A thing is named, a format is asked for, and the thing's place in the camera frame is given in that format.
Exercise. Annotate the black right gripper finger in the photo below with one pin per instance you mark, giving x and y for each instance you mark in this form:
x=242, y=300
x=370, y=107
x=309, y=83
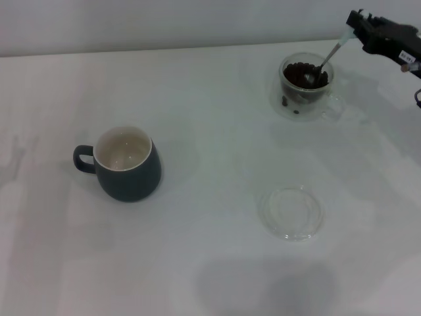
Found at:
x=360, y=24
x=380, y=21

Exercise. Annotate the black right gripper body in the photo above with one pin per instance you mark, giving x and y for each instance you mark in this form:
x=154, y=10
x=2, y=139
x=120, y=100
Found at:
x=391, y=41

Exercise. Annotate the dark blue ceramic mug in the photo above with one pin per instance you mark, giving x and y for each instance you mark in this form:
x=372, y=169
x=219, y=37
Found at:
x=131, y=181

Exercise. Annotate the coffee beans pile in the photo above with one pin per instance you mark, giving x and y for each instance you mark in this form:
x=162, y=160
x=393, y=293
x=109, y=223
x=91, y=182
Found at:
x=296, y=75

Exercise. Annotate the double-walled glass cup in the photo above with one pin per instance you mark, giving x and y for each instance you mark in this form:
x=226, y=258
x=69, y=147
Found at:
x=307, y=97

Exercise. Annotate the clear glass saucer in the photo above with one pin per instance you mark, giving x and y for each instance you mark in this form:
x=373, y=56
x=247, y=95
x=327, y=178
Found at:
x=291, y=215

